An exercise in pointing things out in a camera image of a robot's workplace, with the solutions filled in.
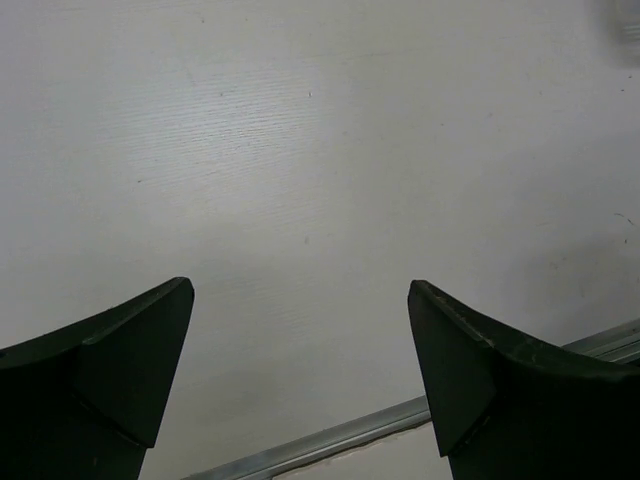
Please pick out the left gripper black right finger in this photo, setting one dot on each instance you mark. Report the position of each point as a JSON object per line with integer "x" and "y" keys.
{"x": 507, "y": 405}

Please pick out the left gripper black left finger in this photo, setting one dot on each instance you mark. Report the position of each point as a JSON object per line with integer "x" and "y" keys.
{"x": 87, "y": 401}

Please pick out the aluminium table edge rail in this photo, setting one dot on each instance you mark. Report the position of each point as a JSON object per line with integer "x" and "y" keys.
{"x": 350, "y": 435}

